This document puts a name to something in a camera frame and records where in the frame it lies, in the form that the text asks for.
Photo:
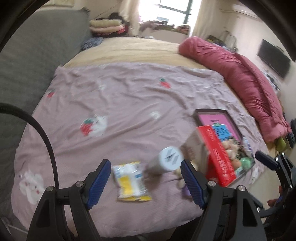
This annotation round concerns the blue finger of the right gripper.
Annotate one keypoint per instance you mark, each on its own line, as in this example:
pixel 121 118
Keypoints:
pixel 267 160

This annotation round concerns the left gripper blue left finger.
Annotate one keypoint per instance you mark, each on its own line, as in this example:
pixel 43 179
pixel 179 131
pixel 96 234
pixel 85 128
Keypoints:
pixel 95 183

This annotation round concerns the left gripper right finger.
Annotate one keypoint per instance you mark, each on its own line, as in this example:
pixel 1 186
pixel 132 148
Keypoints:
pixel 195 182

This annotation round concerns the green sponge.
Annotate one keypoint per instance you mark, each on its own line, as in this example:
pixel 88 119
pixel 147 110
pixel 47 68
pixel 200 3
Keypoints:
pixel 246 163

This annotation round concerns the white purple snack packet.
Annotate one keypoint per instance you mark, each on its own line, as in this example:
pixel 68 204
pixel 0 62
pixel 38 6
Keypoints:
pixel 246 145

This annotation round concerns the leopard print cloth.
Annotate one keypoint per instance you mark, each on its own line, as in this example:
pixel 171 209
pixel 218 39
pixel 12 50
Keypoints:
pixel 239 150

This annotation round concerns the yellow white snack packet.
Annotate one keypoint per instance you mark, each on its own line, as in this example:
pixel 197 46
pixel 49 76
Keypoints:
pixel 130 182

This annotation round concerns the floral white scrunchie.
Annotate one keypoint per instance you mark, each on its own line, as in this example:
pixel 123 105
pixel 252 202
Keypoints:
pixel 231 148

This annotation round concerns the green pillow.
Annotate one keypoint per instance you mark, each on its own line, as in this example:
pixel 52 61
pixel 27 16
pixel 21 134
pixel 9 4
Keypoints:
pixel 280 144

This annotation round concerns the red tissue pack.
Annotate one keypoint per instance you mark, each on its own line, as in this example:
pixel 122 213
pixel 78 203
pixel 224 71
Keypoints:
pixel 204 149

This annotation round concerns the pink book tray box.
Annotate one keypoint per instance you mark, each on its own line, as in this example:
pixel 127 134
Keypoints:
pixel 224 127

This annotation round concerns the white round tin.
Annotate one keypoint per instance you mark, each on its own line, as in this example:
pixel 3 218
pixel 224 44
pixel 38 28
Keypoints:
pixel 168 160

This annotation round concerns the purple strawberry print blanket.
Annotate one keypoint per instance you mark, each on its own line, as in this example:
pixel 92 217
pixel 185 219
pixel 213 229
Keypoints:
pixel 127 112

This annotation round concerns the pink red quilt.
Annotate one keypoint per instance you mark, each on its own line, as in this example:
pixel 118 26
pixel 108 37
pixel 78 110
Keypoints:
pixel 248 82

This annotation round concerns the blue patterned cloth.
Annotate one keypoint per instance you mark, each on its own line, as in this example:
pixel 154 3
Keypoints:
pixel 92 42

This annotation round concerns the grey quilted headboard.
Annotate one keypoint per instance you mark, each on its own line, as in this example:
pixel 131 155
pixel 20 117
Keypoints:
pixel 46 40

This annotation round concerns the clothes pile on sill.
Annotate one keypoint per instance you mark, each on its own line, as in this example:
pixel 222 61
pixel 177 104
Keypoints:
pixel 163 25

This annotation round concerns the right cream curtain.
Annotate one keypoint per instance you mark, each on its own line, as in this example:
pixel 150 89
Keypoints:
pixel 210 19

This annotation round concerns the cream curtain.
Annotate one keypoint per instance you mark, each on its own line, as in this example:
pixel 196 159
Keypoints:
pixel 210 19
pixel 129 11

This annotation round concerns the folded blankets stack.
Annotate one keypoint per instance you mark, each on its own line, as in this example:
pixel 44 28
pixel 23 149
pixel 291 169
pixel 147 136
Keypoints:
pixel 107 27

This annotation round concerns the air conditioner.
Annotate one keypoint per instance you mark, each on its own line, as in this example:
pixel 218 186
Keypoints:
pixel 244 10

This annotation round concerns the window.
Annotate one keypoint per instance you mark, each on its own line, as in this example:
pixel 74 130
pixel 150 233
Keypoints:
pixel 174 12

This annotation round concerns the left cream curtain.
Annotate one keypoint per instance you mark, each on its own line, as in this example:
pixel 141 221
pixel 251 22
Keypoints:
pixel 129 11

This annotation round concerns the black wall television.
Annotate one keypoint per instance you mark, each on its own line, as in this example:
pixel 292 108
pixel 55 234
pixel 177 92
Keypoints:
pixel 274 57

